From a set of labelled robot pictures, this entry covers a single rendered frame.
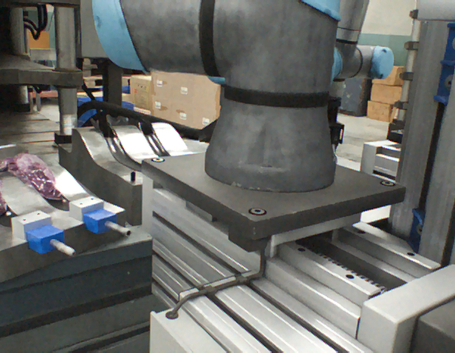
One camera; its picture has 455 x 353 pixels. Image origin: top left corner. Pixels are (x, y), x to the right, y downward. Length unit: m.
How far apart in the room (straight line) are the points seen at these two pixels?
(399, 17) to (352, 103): 1.47
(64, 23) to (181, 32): 1.16
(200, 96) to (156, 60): 4.59
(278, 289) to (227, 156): 0.15
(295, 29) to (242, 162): 0.14
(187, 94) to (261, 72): 4.81
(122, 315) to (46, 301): 0.18
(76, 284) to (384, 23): 7.73
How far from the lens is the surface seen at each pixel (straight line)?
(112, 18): 0.54
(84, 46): 1.80
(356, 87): 7.98
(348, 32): 1.07
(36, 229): 0.83
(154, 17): 0.51
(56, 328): 1.02
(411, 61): 5.09
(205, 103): 5.06
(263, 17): 0.48
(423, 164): 0.64
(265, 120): 0.49
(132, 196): 0.97
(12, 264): 0.82
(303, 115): 0.49
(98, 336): 1.08
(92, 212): 0.88
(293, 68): 0.48
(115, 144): 1.22
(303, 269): 0.46
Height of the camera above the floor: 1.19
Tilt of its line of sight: 17 degrees down
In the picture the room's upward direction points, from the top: 4 degrees clockwise
